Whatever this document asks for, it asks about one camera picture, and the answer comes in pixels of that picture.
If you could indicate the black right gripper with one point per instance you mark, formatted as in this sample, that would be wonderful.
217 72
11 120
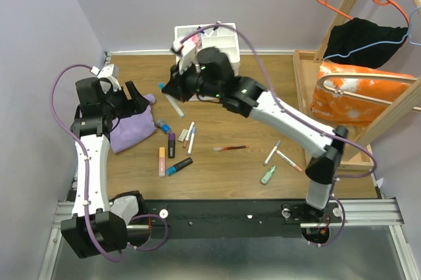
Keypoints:
175 87

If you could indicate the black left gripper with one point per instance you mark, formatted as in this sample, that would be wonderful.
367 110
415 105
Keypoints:
137 103

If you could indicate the blue cap white pen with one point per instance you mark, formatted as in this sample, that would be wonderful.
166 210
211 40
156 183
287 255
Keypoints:
172 101

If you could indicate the light blue white pen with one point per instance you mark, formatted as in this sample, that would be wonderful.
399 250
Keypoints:
191 141

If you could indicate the pink cap pencil tube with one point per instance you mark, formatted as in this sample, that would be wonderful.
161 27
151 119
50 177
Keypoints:
197 40

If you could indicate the salmon tip white pen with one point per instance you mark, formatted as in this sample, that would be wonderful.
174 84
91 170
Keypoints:
188 134

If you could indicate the blue cap white marker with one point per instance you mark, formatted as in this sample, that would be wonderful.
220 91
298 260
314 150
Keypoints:
201 30

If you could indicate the white plastic drawer organizer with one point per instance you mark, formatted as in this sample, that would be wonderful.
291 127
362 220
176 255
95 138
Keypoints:
224 39

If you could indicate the black cap white marker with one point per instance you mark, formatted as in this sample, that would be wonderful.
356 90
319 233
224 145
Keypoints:
214 28

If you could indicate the grey white marker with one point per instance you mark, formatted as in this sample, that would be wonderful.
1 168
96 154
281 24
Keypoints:
271 153

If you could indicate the pink white marker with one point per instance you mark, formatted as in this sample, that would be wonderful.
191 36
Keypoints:
288 160

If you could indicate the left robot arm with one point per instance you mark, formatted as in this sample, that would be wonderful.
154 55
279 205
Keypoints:
98 225

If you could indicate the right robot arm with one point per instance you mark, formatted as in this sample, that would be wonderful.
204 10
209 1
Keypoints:
247 97

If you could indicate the purple cloth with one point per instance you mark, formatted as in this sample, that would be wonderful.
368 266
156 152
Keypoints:
133 130

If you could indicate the purple black highlighter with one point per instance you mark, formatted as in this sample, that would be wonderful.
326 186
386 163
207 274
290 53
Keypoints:
171 145

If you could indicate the orange pink highlighter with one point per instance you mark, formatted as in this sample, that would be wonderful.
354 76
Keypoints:
162 162

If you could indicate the blue black highlighter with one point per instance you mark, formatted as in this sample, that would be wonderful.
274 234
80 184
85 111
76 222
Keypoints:
179 166

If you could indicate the orange red pen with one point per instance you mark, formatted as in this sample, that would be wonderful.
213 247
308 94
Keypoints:
230 148

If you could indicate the green stapler remover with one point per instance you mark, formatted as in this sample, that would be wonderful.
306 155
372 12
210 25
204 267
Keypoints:
267 176

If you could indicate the orange white tie-dye garment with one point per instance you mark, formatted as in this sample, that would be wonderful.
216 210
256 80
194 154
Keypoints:
355 95

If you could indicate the black garment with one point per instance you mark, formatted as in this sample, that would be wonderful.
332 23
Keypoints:
360 32

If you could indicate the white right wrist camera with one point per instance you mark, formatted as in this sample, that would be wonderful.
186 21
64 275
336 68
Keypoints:
185 53

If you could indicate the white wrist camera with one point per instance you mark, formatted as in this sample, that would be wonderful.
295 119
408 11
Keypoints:
108 74
185 53

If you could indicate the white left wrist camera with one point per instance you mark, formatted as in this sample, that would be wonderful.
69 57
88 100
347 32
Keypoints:
108 74

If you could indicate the wooden clothes rack frame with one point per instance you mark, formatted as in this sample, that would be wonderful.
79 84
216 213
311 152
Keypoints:
400 107

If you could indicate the light blue wire hanger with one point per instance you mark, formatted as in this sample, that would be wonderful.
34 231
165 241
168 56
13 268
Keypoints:
406 37

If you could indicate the aluminium frame rail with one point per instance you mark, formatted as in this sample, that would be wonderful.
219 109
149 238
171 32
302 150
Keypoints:
249 239

